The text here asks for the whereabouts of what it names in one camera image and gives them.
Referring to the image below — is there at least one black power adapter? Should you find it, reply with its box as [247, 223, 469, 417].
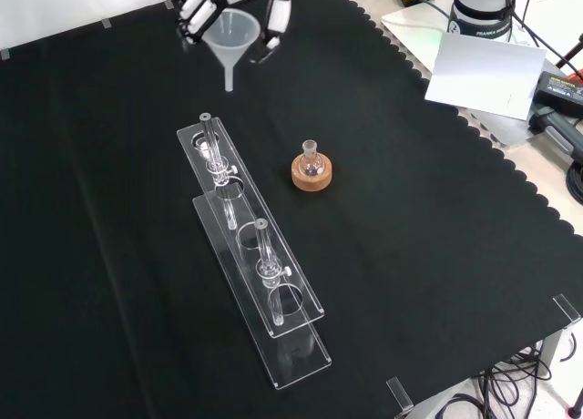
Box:
[532, 71, 583, 118]

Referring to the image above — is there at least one clear acrylic cloth clamp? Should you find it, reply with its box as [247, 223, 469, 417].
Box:
[552, 293, 583, 326]
[385, 376, 414, 414]

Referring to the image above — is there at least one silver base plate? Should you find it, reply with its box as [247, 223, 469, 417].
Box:
[380, 2, 544, 149]

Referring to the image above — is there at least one pale board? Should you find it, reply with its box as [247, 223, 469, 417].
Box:
[424, 31, 547, 121]

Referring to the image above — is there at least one black cable bundle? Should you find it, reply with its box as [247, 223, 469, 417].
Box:
[471, 345, 555, 419]

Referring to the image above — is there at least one black bench cloth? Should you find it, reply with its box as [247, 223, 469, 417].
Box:
[0, 0, 583, 419]

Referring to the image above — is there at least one clear plastic funnel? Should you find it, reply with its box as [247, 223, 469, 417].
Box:
[201, 7, 262, 93]

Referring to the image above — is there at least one small glass round-bottom flask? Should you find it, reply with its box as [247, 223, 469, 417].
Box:
[300, 139, 326, 177]

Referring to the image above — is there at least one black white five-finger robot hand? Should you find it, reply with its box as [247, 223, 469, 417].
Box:
[167, 0, 292, 66]

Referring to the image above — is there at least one clear acrylic funnel stand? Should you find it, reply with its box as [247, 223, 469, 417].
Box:
[176, 112, 333, 391]

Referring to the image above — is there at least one black tripod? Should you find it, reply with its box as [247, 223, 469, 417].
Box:
[553, 31, 583, 81]

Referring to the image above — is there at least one black grey power brick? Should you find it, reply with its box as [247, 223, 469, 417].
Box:
[528, 107, 583, 161]

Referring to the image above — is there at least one cork ring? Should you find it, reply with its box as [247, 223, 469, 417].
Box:
[291, 154, 333, 194]

